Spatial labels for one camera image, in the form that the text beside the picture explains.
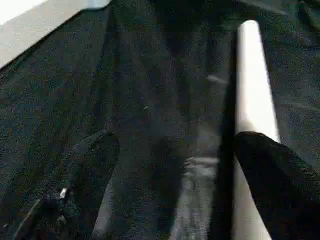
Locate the white plastic table leg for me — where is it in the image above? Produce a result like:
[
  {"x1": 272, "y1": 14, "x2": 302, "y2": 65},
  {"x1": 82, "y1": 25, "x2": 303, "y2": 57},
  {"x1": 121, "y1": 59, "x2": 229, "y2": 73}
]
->
[{"x1": 232, "y1": 19, "x2": 281, "y2": 240}]

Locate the white plastic table top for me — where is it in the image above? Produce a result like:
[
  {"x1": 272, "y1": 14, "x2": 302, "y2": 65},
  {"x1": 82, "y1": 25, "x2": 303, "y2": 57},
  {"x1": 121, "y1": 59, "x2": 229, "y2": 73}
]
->
[{"x1": 0, "y1": 0, "x2": 111, "y2": 71}]

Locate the black shiny mat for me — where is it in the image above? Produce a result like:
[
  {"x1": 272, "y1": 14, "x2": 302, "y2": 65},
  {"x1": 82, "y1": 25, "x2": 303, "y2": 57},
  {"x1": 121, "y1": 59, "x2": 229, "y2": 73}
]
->
[{"x1": 0, "y1": 0, "x2": 320, "y2": 240}]

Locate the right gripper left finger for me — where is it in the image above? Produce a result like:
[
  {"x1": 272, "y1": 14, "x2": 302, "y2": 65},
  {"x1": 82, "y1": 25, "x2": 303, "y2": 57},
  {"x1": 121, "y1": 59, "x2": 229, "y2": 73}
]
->
[{"x1": 14, "y1": 131, "x2": 121, "y2": 240}]

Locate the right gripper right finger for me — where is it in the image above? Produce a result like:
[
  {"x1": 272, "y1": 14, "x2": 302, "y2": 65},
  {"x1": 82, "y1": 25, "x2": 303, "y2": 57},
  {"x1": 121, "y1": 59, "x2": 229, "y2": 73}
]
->
[{"x1": 234, "y1": 131, "x2": 320, "y2": 240}]

